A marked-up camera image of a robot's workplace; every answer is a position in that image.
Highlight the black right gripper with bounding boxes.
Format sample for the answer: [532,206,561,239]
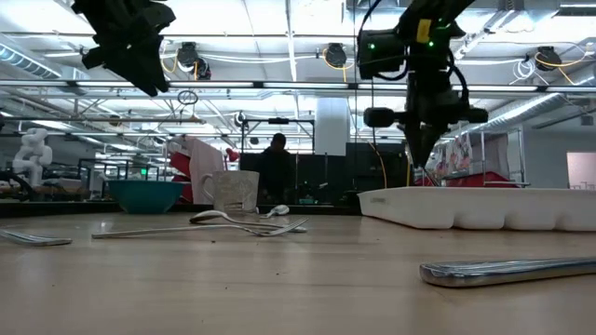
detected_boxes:
[362,20,489,168]

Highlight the black partition screens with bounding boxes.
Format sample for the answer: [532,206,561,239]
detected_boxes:
[239,141,413,206]

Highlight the person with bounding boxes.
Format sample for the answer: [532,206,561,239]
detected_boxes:
[255,132,297,206]

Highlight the black gantry frame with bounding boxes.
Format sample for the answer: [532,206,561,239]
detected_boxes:
[240,117,317,154]

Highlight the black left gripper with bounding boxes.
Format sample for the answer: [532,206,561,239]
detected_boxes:
[72,0,177,98]

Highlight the white pillar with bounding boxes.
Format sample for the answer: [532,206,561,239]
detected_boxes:
[315,96,351,157]

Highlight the white cutlery tray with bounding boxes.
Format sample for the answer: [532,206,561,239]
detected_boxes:
[357,185,596,233]

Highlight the pink cloth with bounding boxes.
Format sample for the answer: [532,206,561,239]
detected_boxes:
[183,134,226,206]

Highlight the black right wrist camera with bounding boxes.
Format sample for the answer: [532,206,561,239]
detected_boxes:
[357,28,407,80]

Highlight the pale wall board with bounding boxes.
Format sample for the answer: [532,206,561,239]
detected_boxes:
[566,152,596,191]

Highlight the blue bowl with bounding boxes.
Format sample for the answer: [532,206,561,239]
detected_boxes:
[105,180,185,214]

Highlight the white cable coil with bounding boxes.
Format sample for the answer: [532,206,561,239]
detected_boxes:
[511,59,537,81]

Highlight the red bin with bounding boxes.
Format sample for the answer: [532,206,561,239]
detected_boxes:
[413,170,516,188]

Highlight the silver fork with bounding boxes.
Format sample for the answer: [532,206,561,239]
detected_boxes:
[91,217,309,240]

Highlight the foreground knife handle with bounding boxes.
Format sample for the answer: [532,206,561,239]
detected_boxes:
[418,257,596,288]

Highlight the colourful hanging cloth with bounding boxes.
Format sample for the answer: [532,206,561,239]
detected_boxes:
[437,132,474,176]

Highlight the grey patterned mug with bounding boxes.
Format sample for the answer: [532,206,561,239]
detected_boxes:
[198,169,261,215]

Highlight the black metal rack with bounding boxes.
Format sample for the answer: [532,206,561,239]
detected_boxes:
[77,157,162,182]

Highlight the ribbed ceiling duct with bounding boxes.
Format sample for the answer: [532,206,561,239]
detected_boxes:
[0,43,62,80]

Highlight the silver air duct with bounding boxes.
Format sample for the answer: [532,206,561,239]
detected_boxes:
[483,91,596,137]

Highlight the red cloth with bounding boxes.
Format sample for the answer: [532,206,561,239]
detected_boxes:
[168,151,195,204]

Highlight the ceiling light strip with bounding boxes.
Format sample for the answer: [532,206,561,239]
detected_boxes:
[0,79,596,93]

